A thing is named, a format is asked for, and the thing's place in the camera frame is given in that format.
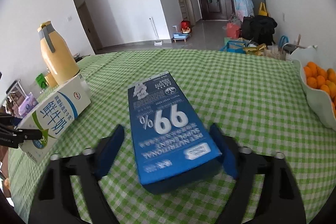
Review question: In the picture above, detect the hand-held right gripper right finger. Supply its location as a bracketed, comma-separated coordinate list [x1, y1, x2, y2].
[209, 122, 307, 224]

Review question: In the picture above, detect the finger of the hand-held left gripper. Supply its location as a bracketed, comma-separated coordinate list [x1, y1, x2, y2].
[0, 112, 19, 127]
[0, 129, 43, 149]

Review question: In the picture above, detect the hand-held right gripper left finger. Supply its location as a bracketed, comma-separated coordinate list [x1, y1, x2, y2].
[28, 124, 125, 224]

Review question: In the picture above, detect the white green milk carton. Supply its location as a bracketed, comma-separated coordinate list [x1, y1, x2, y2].
[17, 74, 92, 163]

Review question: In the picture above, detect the blue cardboard box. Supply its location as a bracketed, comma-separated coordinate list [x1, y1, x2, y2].
[128, 72, 223, 194]

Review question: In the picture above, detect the purple tissue pack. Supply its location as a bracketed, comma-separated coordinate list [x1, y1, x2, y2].
[18, 92, 39, 118]

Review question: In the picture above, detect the black router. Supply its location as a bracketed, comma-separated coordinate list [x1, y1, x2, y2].
[6, 80, 21, 98]

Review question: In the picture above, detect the green box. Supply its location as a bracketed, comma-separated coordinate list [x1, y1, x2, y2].
[35, 73, 49, 89]

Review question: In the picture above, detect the green checked tablecloth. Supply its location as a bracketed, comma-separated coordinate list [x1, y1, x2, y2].
[7, 49, 336, 224]

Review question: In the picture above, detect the yellow thermos jug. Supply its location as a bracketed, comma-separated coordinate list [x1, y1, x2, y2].
[37, 21, 81, 85]

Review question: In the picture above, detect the white wavy bowl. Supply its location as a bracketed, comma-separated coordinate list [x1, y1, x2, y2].
[291, 45, 336, 131]

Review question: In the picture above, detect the blue bag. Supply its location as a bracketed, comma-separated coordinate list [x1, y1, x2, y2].
[220, 40, 249, 53]

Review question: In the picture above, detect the pile of oranges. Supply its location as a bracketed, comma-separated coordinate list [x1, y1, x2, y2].
[303, 61, 336, 117]

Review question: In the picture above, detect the red bag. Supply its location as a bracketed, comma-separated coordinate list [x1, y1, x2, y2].
[226, 22, 242, 40]

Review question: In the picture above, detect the blue toy stool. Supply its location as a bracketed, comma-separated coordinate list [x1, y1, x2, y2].
[172, 31, 192, 43]

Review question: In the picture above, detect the white mop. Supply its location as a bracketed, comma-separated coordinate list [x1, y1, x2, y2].
[149, 17, 163, 46]

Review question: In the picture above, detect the wooden interior door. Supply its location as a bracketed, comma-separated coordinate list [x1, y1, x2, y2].
[77, 1, 103, 53]

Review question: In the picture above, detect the black bag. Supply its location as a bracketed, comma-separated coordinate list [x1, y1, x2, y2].
[241, 15, 278, 46]

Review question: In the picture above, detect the blue patterned cloth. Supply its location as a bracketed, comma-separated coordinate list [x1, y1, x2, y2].
[234, 0, 254, 18]

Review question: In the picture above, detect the yellow tote bag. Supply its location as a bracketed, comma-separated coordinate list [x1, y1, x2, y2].
[257, 2, 271, 17]

